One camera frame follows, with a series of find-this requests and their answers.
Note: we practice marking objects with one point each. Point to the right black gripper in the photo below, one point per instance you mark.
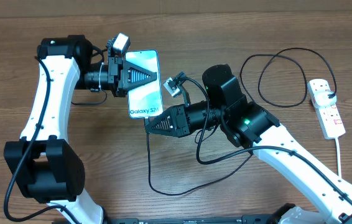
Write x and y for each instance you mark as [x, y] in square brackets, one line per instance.
[180, 127]

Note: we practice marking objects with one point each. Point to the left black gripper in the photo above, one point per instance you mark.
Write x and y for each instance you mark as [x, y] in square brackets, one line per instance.
[120, 68]

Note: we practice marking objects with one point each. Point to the blue Galaxy smartphone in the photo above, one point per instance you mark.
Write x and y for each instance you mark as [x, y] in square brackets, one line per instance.
[145, 101]

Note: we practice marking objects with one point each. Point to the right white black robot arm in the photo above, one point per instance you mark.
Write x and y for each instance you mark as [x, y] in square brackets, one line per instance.
[253, 129]

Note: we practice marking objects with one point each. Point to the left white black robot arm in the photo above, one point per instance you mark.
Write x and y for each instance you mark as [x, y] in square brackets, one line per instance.
[43, 164]

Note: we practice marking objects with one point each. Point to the white USB charger plug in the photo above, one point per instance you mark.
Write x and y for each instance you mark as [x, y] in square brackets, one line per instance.
[322, 99]

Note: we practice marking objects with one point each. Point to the white power strip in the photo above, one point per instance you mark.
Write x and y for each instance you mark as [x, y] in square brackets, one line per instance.
[329, 118]

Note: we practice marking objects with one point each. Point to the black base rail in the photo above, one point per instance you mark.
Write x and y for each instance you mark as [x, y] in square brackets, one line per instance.
[245, 219]

